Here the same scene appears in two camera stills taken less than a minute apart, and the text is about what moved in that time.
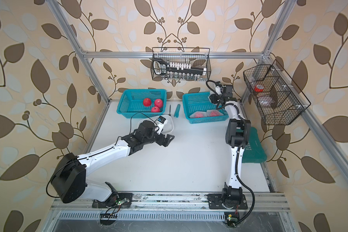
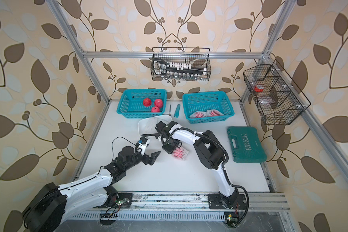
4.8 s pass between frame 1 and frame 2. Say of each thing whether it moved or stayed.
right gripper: moved
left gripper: moved
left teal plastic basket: stayed
